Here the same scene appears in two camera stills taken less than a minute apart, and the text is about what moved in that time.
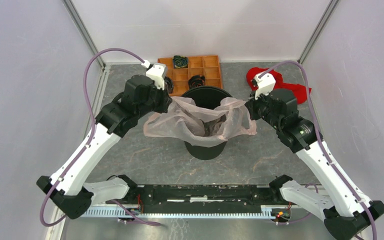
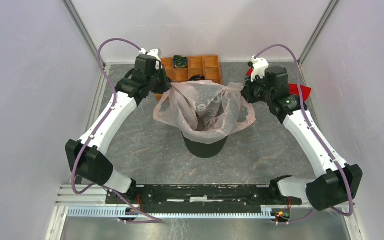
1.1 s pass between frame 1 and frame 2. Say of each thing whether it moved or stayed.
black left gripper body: moved
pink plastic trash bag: moved
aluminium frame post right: stayed
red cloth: stayed
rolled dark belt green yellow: stayed
